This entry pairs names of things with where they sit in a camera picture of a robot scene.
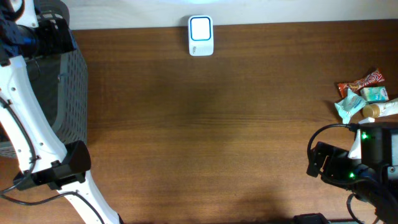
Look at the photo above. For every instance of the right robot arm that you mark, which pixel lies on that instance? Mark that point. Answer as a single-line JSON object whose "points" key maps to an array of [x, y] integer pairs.
{"points": [[372, 178]]}

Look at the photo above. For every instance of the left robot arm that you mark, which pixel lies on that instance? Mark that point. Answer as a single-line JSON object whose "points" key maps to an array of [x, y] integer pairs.
{"points": [[68, 172]]}

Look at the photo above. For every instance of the teal snack packet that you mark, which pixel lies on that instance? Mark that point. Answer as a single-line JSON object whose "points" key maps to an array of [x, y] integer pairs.
{"points": [[349, 106]]}

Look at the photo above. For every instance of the white barcode scanner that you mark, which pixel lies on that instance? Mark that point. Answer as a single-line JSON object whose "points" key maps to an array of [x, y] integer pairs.
{"points": [[200, 36]]}

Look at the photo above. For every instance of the teal Kleenex tissue pack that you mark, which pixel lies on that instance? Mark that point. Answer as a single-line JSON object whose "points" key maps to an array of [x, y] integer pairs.
{"points": [[374, 94]]}

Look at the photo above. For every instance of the red chocolate bar wrapper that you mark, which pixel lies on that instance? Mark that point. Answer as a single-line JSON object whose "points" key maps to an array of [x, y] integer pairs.
{"points": [[372, 78]]}

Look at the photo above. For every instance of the white tube with gold cap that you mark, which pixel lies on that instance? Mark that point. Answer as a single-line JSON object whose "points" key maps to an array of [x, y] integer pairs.
{"points": [[377, 110]]}

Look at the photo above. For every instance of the dark grey plastic basket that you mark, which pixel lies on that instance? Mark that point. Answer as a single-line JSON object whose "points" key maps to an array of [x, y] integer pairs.
{"points": [[44, 79]]}

